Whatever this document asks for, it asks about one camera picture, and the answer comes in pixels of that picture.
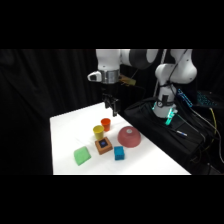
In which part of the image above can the blue lit keyboard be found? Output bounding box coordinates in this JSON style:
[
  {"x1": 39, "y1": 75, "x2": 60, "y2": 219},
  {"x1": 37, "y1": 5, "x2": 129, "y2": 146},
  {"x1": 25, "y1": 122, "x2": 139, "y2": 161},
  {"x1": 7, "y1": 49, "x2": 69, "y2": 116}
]
[{"x1": 195, "y1": 90, "x2": 218, "y2": 108}]

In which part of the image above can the red upturned bowl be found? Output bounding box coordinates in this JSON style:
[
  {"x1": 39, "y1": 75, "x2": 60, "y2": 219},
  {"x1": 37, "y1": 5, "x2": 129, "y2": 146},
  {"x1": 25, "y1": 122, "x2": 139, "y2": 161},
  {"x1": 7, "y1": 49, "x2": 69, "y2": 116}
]
[{"x1": 117, "y1": 126, "x2": 142, "y2": 148}]

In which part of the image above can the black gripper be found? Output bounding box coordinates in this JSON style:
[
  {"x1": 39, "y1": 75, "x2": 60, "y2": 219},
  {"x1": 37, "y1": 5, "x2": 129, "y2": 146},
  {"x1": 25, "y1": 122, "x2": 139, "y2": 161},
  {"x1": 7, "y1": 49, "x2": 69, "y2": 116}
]
[{"x1": 101, "y1": 83, "x2": 120, "y2": 118}]

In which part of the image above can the blue perforated cube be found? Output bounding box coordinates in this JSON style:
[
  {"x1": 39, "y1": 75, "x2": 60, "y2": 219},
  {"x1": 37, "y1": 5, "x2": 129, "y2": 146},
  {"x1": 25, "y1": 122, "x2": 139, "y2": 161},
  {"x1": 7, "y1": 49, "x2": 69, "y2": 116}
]
[{"x1": 113, "y1": 145, "x2": 126, "y2": 161}]

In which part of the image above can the orange plastic cup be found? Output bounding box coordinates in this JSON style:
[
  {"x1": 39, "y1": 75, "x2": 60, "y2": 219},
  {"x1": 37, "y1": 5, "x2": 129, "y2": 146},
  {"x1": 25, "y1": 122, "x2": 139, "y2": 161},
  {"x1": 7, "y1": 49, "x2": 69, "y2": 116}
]
[{"x1": 100, "y1": 117, "x2": 112, "y2": 132}]

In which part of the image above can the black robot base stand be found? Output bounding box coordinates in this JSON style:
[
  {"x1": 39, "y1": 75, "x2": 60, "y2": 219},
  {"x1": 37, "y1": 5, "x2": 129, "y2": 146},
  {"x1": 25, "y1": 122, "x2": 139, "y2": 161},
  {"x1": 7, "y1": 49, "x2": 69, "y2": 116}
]
[{"x1": 119, "y1": 97, "x2": 224, "y2": 176}]

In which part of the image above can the wrist camera with tan mount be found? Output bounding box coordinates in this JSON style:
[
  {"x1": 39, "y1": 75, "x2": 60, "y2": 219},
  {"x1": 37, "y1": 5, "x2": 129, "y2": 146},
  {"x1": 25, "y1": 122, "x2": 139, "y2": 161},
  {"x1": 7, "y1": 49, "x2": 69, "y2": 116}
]
[{"x1": 118, "y1": 74, "x2": 138, "y2": 88}]

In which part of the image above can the green triangle wedge block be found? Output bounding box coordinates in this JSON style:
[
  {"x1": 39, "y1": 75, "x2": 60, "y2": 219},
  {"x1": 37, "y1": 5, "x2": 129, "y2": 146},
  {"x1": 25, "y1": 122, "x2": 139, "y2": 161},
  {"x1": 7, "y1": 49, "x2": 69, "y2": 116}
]
[{"x1": 73, "y1": 146, "x2": 92, "y2": 167}]

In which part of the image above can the yellow cable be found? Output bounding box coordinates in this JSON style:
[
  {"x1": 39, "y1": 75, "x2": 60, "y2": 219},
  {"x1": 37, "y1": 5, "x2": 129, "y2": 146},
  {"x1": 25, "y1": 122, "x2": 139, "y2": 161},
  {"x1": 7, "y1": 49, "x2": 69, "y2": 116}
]
[{"x1": 199, "y1": 107, "x2": 224, "y2": 164}]

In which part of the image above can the black curtain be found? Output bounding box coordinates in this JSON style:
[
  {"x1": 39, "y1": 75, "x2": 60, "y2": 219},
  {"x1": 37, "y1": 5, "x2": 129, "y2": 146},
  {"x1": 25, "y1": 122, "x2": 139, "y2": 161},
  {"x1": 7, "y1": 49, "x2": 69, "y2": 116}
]
[{"x1": 0, "y1": 49, "x2": 224, "y2": 176}]

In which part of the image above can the yellow plastic cup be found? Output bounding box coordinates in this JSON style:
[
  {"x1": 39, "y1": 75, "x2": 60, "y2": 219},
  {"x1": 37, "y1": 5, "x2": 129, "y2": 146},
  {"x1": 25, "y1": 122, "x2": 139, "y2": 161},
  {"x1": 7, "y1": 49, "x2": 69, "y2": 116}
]
[{"x1": 92, "y1": 124, "x2": 105, "y2": 141}]

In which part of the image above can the brown block with blue square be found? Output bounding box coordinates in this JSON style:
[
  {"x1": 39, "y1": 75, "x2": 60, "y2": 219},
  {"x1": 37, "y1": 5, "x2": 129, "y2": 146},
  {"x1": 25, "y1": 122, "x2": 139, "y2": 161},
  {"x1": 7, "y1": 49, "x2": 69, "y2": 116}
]
[{"x1": 94, "y1": 136, "x2": 114, "y2": 156}]

